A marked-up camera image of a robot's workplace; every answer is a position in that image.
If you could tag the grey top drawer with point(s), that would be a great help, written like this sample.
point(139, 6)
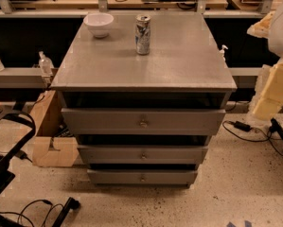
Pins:
point(143, 121)

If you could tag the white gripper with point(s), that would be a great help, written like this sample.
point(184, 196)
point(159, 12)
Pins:
point(282, 32)

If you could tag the clear pump bottle left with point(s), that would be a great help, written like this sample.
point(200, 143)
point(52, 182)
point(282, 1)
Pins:
point(45, 64)

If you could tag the small white pump bottle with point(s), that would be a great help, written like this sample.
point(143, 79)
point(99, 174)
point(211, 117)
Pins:
point(223, 51)

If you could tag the grey drawer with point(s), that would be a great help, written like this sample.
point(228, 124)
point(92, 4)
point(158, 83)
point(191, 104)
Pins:
point(143, 121)
point(142, 177)
point(142, 155)

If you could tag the grey bottom drawer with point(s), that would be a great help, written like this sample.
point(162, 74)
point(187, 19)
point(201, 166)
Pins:
point(142, 177)

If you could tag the wooden block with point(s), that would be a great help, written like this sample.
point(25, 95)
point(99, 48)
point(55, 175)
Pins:
point(49, 150)

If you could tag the silver blue drink can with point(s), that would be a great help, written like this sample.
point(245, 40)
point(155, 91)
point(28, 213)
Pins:
point(142, 34)

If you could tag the black bar on floor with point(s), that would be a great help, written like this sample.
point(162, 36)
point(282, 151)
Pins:
point(71, 204)

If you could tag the black stand leg right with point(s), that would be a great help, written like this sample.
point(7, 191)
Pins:
point(275, 127)

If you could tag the white bowl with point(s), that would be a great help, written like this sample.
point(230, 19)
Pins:
point(99, 24)

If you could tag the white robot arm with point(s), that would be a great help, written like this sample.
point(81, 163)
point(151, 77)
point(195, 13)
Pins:
point(275, 39)

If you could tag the grey drawer cabinet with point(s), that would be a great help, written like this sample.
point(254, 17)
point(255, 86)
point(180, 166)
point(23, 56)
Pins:
point(183, 71)

